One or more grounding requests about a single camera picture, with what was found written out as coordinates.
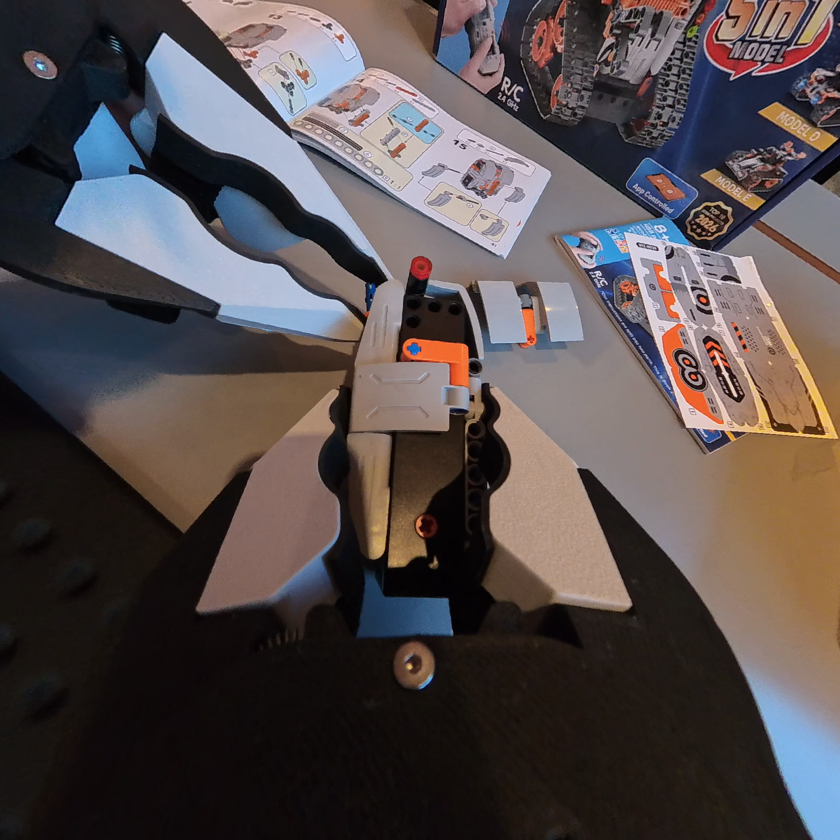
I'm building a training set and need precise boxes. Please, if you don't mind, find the grey desk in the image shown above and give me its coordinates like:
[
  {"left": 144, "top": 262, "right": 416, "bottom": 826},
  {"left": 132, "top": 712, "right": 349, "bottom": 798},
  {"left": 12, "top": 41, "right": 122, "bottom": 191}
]
[{"left": 0, "top": 0, "right": 840, "bottom": 840}]

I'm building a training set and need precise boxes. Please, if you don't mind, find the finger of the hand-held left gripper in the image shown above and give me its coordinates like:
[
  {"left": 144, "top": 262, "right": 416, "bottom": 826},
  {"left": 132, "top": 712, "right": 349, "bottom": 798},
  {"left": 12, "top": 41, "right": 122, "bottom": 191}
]
[
  {"left": 143, "top": 33, "right": 391, "bottom": 287},
  {"left": 54, "top": 167, "right": 366, "bottom": 343}
]

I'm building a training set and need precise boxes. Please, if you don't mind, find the blue manual booklet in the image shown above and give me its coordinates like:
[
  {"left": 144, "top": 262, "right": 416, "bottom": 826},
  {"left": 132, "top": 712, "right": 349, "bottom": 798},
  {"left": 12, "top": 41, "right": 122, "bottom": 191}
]
[{"left": 554, "top": 220, "right": 749, "bottom": 455}]

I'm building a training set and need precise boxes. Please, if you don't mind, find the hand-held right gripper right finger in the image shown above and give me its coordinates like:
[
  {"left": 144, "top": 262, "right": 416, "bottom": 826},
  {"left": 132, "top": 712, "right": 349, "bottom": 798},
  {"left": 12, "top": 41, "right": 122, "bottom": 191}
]
[{"left": 484, "top": 385, "right": 634, "bottom": 611}]

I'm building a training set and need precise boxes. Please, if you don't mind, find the grey curved panel block piece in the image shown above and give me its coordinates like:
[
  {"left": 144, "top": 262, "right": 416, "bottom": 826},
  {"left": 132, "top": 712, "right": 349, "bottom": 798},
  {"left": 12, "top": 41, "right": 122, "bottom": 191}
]
[{"left": 471, "top": 280, "right": 585, "bottom": 347}]

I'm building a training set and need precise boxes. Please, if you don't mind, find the grey building block model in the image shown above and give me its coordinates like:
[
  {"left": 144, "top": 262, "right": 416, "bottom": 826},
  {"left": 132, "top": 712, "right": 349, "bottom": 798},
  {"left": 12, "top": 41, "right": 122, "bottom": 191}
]
[{"left": 346, "top": 257, "right": 511, "bottom": 599}]

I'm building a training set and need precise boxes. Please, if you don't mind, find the white instruction booklet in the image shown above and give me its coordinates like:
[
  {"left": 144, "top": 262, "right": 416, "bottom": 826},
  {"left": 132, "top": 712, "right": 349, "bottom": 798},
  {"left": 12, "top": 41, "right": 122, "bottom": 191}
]
[{"left": 187, "top": 0, "right": 552, "bottom": 258}]

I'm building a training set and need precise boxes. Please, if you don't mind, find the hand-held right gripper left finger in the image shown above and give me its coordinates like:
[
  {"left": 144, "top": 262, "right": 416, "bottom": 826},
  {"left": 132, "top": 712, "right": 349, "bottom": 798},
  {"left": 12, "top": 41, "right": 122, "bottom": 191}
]
[{"left": 196, "top": 387, "right": 363, "bottom": 635}]

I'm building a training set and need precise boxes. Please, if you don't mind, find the blue toy robot kit box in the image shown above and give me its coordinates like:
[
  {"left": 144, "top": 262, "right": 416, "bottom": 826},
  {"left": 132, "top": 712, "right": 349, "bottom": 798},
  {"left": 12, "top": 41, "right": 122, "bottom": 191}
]
[{"left": 433, "top": 0, "right": 840, "bottom": 250}]

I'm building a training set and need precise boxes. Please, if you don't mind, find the grey orange sticker sheet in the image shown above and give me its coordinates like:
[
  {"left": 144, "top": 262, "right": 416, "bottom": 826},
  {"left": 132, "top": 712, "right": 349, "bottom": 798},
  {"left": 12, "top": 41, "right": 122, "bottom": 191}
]
[{"left": 625, "top": 233, "right": 837, "bottom": 439}]

